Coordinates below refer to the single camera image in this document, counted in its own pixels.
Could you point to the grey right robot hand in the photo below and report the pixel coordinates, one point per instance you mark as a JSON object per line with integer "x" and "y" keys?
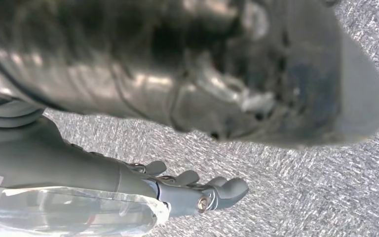
{"x": 176, "y": 72}

